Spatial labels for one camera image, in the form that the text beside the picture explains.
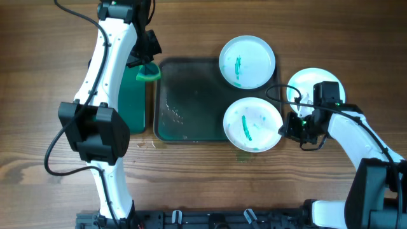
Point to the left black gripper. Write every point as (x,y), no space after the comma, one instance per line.
(152,49)

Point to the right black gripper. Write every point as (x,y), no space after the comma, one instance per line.
(288,128)

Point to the green yellow sponge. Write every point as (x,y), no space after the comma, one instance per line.
(149,72)

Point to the white plate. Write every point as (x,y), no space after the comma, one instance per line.
(304,80)
(252,124)
(247,62)

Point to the white plate bottom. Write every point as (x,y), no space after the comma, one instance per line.
(252,124)

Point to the white plate top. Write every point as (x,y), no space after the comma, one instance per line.
(247,62)

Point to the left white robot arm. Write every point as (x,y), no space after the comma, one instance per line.
(91,122)

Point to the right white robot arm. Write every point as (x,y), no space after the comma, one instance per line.
(377,197)

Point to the small green water tray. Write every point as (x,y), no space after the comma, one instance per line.
(132,101)

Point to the large dark serving tray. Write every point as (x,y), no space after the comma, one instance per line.
(192,97)

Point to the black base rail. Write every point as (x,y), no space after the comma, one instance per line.
(278,218)

